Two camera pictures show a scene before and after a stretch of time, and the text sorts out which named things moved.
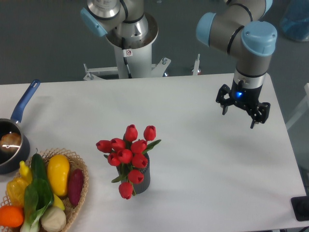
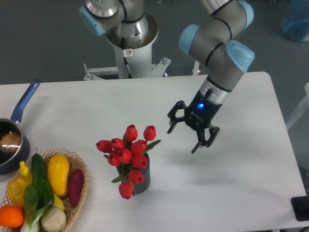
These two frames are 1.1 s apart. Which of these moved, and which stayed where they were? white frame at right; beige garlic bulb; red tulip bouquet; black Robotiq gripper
Moved: black Robotiq gripper
Stayed: beige garlic bulb; white frame at right; red tulip bouquet
